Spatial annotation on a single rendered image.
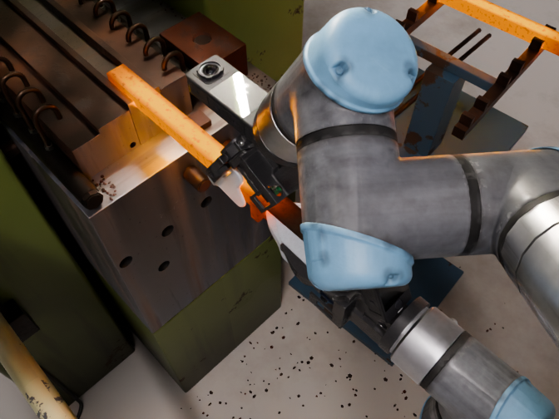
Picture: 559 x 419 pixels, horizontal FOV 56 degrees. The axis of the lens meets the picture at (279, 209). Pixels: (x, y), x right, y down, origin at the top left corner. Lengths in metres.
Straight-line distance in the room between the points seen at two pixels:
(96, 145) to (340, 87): 0.50
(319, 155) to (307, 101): 0.04
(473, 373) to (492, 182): 0.24
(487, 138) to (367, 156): 0.90
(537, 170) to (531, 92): 2.06
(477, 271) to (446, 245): 1.46
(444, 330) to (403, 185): 0.24
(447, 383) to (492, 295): 1.26
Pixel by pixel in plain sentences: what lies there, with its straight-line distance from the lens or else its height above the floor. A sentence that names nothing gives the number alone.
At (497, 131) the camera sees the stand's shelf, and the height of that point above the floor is 0.66.
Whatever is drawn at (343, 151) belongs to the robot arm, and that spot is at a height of 1.26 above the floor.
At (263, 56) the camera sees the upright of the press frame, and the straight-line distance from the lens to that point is 1.17.
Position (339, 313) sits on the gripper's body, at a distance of 0.61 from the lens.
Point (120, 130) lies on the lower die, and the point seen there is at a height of 0.97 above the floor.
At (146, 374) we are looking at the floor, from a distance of 1.64.
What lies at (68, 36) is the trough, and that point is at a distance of 0.94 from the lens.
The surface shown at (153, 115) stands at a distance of 0.75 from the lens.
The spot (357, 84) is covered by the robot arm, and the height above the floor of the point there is 1.29.
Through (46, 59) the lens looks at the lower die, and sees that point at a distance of 0.91.
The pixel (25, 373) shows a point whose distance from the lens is 1.02.
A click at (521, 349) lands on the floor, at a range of 1.77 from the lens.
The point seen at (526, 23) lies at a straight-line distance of 1.09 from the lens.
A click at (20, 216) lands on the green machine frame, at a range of 1.01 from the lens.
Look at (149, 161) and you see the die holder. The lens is 0.81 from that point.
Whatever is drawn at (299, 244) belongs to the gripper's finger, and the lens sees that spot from 0.60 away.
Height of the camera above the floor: 1.53
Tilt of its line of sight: 56 degrees down
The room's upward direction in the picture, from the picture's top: straight up
